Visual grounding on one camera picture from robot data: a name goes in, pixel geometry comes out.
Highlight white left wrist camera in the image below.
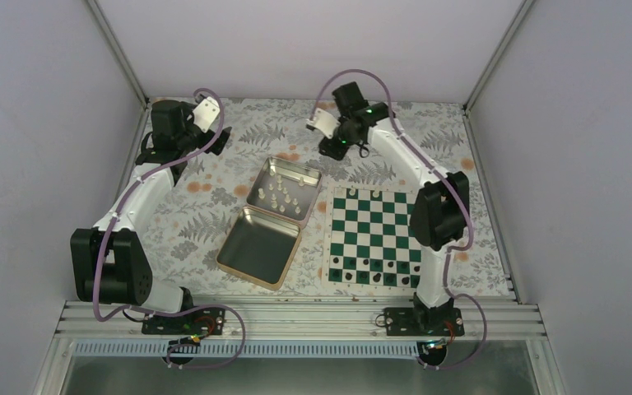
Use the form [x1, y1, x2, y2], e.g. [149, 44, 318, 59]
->
[192, 96, 222, 132]

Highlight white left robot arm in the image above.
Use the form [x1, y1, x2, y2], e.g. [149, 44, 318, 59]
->
[70, 95, 231, 333]

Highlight open metal tin box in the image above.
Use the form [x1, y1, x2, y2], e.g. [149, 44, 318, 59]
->
[216, 156, 323, 290]

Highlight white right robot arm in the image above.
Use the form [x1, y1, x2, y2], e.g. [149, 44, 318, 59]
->
[307, 82, 471, 253]

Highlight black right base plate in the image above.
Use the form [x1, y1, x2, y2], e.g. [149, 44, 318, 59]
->
[383, 307, 465, 337]

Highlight white slotted cable duct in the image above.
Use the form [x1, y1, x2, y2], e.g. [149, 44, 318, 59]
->
[72, 339, 419, 359]

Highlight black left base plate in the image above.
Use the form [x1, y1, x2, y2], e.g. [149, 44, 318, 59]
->
[141, 307, 225, 337]

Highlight aluminium mounting rail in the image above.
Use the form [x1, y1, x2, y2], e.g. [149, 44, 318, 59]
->
[55, 295, 547, 341]

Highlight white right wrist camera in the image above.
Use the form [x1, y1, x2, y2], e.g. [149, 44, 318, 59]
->
[306, 107, 340, 139]

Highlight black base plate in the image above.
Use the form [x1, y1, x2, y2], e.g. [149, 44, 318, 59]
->
[141, 307, 225, 337]
[383, 307, 465, 337]

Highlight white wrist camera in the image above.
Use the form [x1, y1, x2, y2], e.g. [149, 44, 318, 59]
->
[192, 96, 222, 132]
[306, 107, 340, 139]

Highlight green white chess board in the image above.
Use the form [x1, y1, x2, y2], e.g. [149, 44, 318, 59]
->
[320, 184, 444, 295]

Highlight floral patterned table mat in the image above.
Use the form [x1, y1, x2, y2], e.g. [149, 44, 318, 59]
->
[142, 99, 510, 297]

